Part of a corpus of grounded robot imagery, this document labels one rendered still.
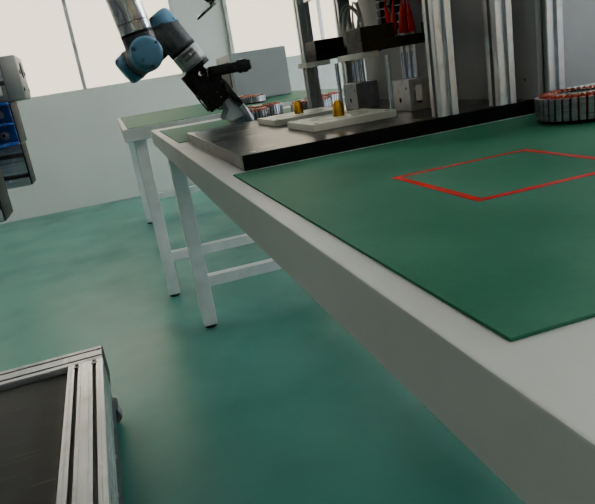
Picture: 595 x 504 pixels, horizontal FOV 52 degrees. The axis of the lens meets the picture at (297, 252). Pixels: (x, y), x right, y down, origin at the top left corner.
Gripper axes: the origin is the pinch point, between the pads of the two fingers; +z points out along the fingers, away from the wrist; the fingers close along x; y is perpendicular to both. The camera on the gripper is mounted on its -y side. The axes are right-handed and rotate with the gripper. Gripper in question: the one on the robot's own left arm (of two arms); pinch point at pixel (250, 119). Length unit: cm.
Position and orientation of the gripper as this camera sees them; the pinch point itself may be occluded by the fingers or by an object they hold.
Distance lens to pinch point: 170.3
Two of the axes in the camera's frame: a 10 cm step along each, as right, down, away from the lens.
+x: 2.6, 2.4, -9.4
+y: -7.5, 6.6, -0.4
